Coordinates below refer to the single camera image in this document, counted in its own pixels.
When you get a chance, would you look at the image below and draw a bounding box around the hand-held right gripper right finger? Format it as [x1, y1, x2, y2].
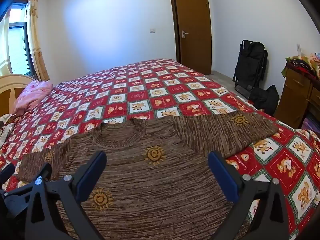
[207, 151, 297, 240]

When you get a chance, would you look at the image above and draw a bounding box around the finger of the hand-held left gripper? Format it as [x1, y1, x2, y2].
[37, 163, 52, 181]
[0, 164, 16, 183]

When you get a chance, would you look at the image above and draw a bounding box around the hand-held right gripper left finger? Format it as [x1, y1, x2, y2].
[24, 151, 108, 240]

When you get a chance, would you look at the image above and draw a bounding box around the brown knit sweater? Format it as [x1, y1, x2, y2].
[16, 112, 280, 240]

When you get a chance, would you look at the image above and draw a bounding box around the pile of colourful clothes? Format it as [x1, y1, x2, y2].
[281, 52, 320, 79]

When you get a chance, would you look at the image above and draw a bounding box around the white patterned cloth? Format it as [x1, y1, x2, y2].
[0, 114, 14, 150]

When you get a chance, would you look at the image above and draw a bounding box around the pink pillow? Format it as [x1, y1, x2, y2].
[12, 81, 54, 117]

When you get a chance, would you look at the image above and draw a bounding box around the black bag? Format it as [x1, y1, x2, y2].
[249, 85, 280, 115]

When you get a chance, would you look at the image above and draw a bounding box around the cream wooden headboard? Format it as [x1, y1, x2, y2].
[0, 74, 37, 119]

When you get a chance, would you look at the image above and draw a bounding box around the red checked printed bedspread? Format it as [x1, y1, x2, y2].
[0, 58, 320, 240]

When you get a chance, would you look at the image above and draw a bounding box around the purple box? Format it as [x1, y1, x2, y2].
[301, 114, 320, 132]

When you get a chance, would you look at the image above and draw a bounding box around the brown wooden cabinet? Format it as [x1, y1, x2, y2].
[274, 67, 320, 130]

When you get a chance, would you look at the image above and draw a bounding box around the sheer cream curtain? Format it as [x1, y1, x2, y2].
[0, 10, 12, 79]

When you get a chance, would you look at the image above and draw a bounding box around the window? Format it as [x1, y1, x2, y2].
[7, 2, 38, 77]

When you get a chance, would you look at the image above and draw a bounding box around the yellow patterned curtain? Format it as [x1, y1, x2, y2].
[27, 0, 50, 82]

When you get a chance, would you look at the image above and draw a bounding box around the brown wooden door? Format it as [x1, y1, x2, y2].
[169, 0, 212, 75]

